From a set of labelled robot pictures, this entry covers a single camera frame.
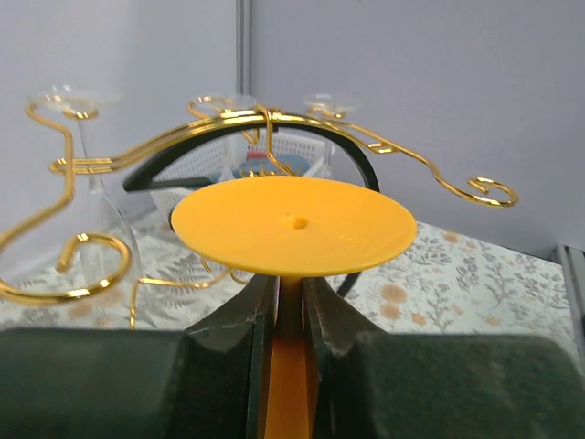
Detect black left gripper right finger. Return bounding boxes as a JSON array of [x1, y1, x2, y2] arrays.
[[303, 278, 584, 438]]

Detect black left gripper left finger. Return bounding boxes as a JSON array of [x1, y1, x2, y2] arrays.
[[1, 275, 278, 438]]

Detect yellow plastic goblet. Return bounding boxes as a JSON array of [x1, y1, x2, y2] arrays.
[[171, 177, 417, 438]]

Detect ribbed clear wine glass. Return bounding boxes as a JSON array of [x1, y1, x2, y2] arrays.
[[27, 84, 142, 294]]

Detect gold wire wine glass rack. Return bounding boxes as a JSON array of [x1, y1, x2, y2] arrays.
[[0, 94, 520, 330]]

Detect frosted clear wine glass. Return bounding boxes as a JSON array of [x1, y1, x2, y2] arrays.
[[188, 93, 257, 182]]

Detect white plastic basket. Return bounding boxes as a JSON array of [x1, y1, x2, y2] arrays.
[[150, 133, 330, 216]]

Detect blue cloth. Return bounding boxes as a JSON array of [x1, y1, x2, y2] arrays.
[[233, 155, 310, 178]]

